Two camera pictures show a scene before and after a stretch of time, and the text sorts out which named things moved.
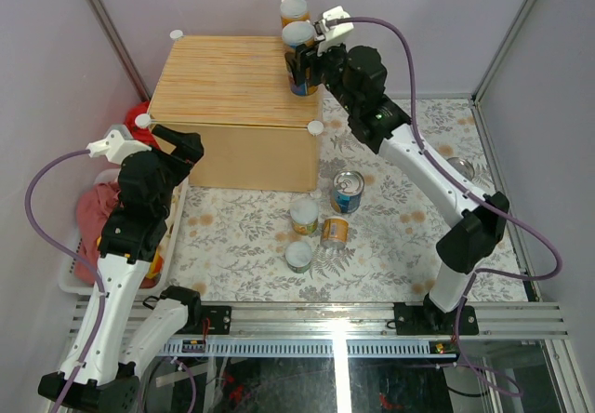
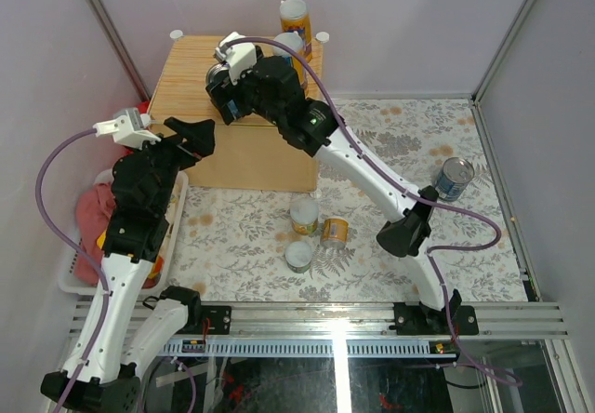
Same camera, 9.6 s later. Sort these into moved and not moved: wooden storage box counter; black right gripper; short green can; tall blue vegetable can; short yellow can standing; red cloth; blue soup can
Moved: black right gripper; tall blue vegetable can; blue soup can
Not moved: short yellow can standing; short green can; wooden storage box counter; red cloth
